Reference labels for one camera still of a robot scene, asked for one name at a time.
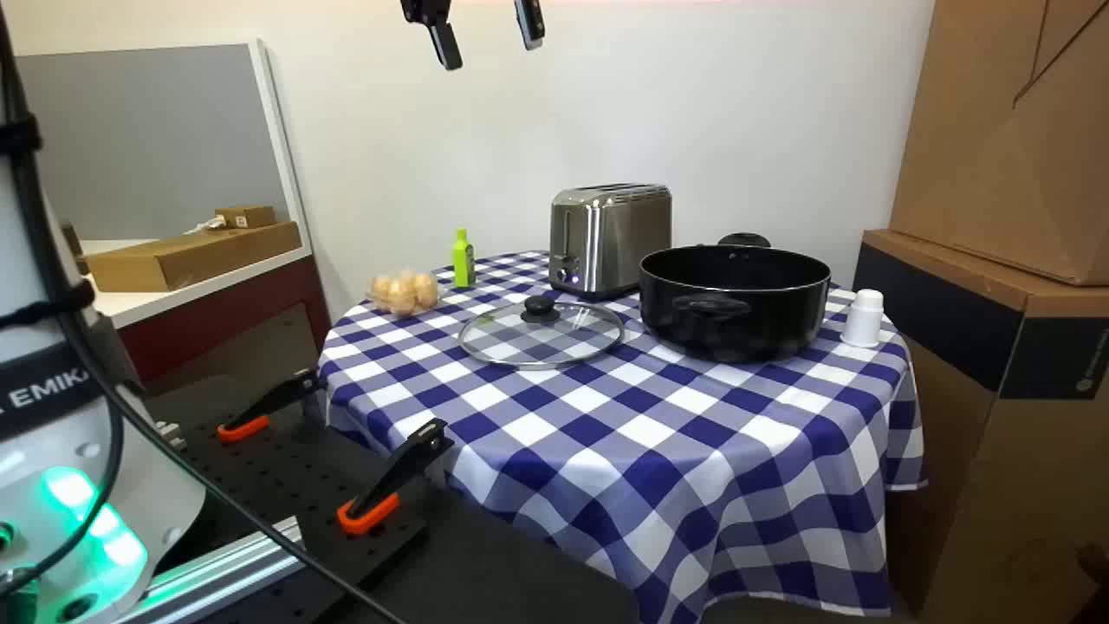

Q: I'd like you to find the green plastic bottle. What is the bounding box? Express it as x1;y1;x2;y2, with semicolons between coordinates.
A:
446;226;478;296

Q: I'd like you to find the stainless steel toaster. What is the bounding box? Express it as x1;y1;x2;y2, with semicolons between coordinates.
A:
544;182;674;304

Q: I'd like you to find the glass lid with black knob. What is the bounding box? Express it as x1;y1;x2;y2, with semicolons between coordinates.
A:
456;290;630;375

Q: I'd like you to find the flat cardboard box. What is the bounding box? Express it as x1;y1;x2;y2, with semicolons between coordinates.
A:
84;204;306;296

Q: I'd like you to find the black cooking pot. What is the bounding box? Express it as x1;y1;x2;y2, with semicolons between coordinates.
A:
634;230;835;369

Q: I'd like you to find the white red shelf unit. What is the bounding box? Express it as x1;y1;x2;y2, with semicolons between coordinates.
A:
91;238;339;391

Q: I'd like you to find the black orange spring clamp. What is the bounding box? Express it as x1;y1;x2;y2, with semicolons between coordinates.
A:
215;363;329;451
331;417;456;541

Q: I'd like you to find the blue white checkered tablecloth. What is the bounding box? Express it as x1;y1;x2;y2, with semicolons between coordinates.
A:
314;247;929;624

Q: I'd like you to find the white paper cup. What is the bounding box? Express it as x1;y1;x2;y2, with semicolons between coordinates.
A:
837;283;892;355

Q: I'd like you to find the black perforated base board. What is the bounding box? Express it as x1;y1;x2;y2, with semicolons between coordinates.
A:
150;379;464;624

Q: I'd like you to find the large cardboard box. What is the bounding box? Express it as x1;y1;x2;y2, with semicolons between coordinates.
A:
888;0;1109;288

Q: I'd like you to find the brown cardboard box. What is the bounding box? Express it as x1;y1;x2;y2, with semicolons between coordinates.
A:
857;226;1109;624

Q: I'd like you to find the grey panel with white frame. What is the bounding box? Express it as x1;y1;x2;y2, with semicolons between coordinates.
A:
15;37;314;254

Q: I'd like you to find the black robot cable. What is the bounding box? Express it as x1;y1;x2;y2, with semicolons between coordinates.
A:
0;22;402;624

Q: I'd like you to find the aluminium profile rail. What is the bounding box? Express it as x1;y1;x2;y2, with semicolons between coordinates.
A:
113;518;307;624

